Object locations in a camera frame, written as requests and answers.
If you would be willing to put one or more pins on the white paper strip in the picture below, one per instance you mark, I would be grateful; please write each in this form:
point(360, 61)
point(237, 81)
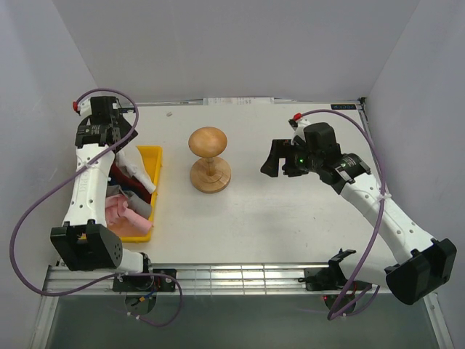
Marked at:
point(210, 101)

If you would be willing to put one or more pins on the dark red bucket hat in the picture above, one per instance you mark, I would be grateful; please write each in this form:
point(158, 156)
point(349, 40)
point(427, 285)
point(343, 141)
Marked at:
point(117, 177)

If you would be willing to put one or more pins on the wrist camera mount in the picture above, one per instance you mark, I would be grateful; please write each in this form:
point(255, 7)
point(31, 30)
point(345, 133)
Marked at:
point(83, 108)
point(298, 123)

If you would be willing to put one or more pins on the white bucket hat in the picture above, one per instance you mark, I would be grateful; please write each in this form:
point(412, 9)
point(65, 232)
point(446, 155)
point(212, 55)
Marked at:
point(129, 161)

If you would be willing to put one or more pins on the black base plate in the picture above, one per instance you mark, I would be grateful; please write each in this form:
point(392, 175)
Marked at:
point(330, 277)
point(146, 283)

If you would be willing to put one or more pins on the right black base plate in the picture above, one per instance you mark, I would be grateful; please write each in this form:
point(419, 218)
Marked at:
point(330, 277)

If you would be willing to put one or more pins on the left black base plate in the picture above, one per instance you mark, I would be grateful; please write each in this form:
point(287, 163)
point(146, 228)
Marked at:
point(146, 283)

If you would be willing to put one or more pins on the grey hat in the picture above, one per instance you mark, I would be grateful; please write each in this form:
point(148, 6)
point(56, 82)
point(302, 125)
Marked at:
point(135, 203)

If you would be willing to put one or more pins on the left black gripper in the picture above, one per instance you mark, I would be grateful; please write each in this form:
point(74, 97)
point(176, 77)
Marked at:
point(123, 125)

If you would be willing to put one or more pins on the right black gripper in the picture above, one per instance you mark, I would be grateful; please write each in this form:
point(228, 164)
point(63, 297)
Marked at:
point(277, 150)

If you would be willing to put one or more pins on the aluminium front rail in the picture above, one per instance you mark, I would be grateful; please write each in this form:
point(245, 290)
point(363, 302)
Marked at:
point(205, 279)

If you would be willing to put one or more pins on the pink hat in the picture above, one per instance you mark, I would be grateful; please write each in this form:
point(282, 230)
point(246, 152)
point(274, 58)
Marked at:
point(123, 220)

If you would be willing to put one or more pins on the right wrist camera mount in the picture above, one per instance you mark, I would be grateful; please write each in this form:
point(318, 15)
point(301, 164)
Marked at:
point(298, 123)

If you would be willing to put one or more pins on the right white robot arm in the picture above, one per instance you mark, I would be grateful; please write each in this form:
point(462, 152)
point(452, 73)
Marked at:
point(423, 263)

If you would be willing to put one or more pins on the blue corner label right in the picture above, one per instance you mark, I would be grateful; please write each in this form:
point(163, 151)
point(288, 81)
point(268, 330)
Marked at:
point(343, 107)

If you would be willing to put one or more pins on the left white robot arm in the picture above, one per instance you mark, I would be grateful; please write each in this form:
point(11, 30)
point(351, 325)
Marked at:
point(83, 241)

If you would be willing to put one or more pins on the yellow plastic bin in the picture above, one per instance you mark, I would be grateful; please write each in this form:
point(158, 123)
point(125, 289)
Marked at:
point(152, 159)

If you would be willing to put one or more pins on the wooden hat stand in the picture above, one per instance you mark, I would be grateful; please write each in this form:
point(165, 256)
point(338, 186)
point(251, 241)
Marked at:
point(210, 173)

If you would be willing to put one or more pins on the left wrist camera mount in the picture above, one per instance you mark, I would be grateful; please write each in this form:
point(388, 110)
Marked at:
point(83, 108)

